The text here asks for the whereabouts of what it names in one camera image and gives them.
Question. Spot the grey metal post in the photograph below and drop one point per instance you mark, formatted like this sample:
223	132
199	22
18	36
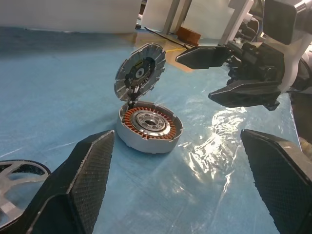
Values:
171	14

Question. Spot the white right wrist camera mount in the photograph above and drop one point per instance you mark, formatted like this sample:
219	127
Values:
291	73

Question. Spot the brown box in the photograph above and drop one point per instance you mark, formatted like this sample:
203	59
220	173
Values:
189	35

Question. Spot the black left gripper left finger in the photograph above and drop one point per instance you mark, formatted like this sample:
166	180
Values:
80	185

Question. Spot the round silver metal disc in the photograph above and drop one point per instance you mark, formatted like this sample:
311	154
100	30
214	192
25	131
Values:
151	52

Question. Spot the white upright panel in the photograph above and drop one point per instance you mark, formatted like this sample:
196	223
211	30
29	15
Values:
152	14

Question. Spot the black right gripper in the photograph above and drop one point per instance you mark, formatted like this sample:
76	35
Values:
260	65

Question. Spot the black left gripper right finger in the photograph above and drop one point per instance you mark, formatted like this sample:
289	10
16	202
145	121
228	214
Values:
285	180

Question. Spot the white foam backdrop sheet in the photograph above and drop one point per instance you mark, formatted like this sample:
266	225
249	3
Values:
73	14

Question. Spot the silver motor base with windings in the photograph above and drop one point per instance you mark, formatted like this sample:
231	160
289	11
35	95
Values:
151	146

